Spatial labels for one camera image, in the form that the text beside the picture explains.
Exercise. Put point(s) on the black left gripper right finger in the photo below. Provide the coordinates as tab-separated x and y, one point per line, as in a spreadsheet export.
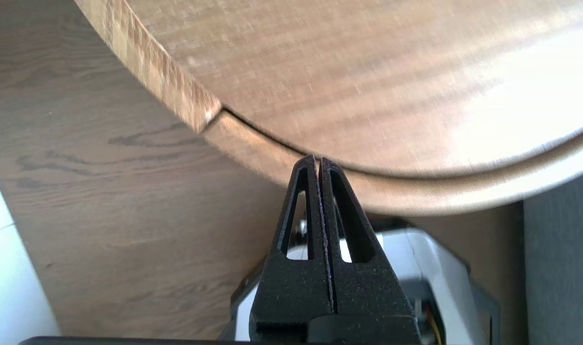
368	287

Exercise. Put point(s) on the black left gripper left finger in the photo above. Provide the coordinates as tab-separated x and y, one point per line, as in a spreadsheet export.
291	287

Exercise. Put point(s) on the round wooden bedside table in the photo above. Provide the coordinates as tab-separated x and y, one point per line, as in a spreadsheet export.
416	191
368	72

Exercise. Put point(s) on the white robot base body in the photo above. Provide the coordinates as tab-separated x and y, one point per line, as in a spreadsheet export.
430	268

